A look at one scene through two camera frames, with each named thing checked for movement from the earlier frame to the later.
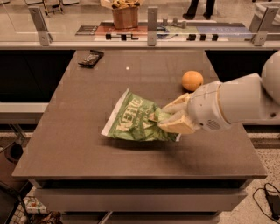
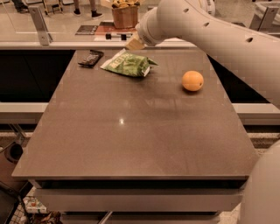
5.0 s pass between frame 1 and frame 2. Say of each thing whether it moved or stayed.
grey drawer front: stayed
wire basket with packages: stayed
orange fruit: stayed
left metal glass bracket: stayed
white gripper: moved
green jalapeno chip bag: moved
